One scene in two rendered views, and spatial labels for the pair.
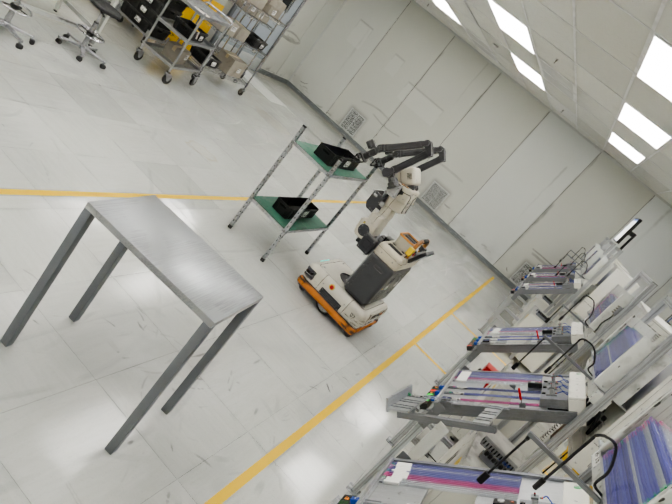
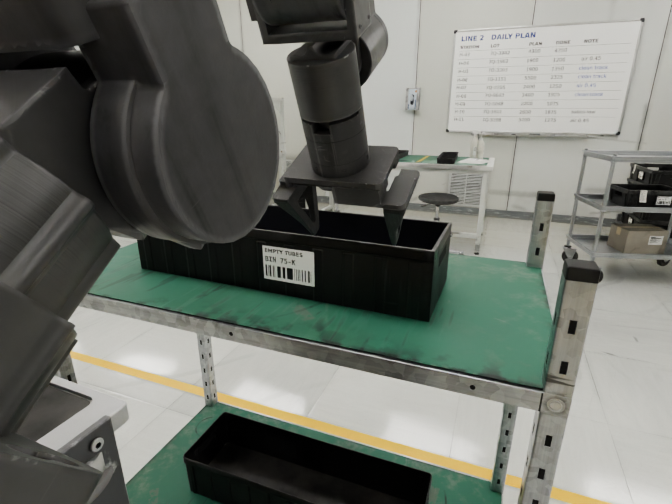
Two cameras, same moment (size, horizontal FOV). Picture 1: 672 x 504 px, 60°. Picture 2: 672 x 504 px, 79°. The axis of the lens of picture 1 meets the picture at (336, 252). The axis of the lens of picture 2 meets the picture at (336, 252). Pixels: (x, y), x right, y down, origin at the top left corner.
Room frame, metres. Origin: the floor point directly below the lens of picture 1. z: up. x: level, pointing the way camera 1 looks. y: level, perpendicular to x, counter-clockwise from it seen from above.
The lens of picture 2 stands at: (5.19, -0.21, 1.25)
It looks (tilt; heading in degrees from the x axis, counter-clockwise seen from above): 19 degrees down; 97
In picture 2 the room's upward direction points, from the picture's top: straight up
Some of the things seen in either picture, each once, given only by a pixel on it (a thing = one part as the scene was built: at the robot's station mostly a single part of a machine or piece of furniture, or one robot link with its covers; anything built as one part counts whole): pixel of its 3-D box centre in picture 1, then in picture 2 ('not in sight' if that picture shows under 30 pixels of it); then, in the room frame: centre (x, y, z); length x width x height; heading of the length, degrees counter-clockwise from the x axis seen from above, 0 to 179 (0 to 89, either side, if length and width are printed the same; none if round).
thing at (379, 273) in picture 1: (383, 266); not in sight; (4.76, -0.38, 0.59); 0.55 x 0.34 x 0.83; 164
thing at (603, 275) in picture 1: (570, 307); not in sight; (7.63, -2.79, 0.95); 1.36 x 0.82 x 1.90; 76
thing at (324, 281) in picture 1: (344, 294); not in sight; (4.79, -0.29, 0.16); 0.67 x 0.64 x 0.25; 74
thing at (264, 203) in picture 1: (305, 195); (303, 434); (5.03, 0.53, 0.55); 0.91 x 0.46 x 1.10; 166
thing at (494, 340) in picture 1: (521, 382); not in sight; (4.51, -1.81, 0.66); 1.01 x 0.73 x 1.31; 76
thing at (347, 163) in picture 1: (338, 157); (287, 247); (5.02, 0.51, 1.01); 0.57 x 0.17 x 0.11; 164
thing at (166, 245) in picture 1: (133, 318); not in sight; (2.21, 0.50, 0.40); 0.70 x 0.45 x 0.80; 83
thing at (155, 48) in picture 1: (185, 39); (644, 213); (7.18, 3.13, 0.50); 0.90 x 0.54 x 1.00; 0
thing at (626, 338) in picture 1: (622, 358); not in sight; (3.04, -1.49, 1.52); 0.51 x 0.13 x 0.27; 166
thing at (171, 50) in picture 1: (176, 52); (636, 238); (7.17, 3.13, 0.30); 0.30 x 0.23 x 0.18; 4
